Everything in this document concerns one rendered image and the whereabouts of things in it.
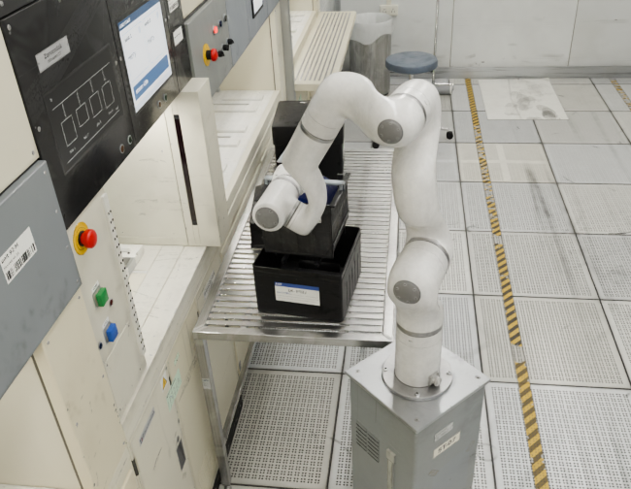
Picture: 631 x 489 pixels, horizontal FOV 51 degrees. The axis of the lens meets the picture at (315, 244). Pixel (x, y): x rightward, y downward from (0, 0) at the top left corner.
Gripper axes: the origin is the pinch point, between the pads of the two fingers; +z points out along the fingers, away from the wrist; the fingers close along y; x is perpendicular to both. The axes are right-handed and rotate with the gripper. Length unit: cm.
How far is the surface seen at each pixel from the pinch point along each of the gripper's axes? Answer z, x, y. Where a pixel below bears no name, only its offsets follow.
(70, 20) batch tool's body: -51, 53, -28
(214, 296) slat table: -9, -45, -30
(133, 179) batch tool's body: 0, -10, -56
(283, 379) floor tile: 32, -121, -26
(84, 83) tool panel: -51, 40, -28
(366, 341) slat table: -20, -46, 22
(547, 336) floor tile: 84, -123, 84
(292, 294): -13.8, -37.2, -1.7
